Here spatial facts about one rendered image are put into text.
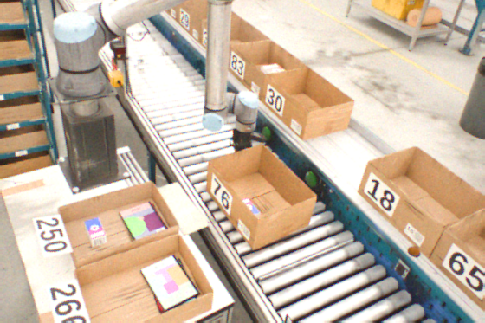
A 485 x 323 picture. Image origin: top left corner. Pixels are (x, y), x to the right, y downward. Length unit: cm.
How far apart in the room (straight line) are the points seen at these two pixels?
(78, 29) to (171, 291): 98
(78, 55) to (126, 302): 89
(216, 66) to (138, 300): 86
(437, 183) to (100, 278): 139
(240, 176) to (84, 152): 70
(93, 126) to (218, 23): 68
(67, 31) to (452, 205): 164
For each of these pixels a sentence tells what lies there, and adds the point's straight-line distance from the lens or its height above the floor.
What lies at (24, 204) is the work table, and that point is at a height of 75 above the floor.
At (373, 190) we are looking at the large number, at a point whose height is 95.
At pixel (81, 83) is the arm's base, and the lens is 179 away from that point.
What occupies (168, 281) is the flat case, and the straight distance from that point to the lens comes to 163.
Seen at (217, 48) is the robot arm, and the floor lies 144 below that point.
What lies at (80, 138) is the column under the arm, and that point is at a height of 100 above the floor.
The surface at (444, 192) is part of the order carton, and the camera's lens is 202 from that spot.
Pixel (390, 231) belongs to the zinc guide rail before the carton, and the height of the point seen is 89.
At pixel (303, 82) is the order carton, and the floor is 96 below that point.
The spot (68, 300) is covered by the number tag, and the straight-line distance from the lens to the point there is 153.
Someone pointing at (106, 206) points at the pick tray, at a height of 78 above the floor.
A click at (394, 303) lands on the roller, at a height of 75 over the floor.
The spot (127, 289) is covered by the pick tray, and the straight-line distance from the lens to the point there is 164.
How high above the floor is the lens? 209
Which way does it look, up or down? 35 degrees down
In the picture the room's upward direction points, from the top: 7 degrees clockwise
